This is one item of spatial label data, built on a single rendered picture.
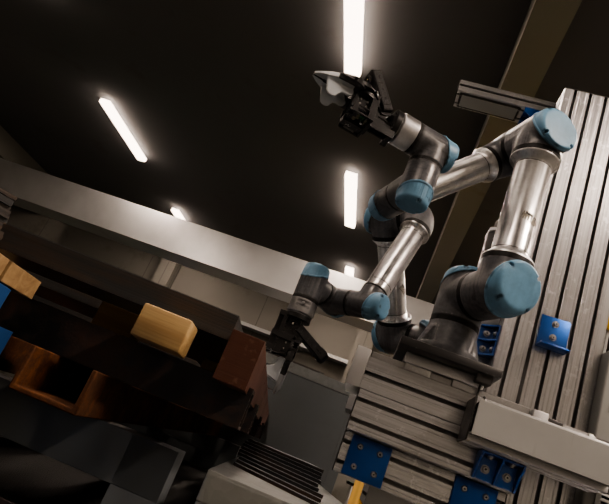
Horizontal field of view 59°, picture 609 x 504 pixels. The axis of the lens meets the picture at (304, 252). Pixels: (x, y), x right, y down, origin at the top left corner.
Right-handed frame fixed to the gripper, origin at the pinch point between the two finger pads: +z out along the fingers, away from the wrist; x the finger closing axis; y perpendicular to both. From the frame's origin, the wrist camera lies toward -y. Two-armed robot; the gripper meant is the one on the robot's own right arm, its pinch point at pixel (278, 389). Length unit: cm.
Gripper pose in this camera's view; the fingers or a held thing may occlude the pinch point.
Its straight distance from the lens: 143.6
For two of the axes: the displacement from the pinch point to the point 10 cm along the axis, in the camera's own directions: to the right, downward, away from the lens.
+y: -9.3, -3.6, 0.7
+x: 0.6, -3.3, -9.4
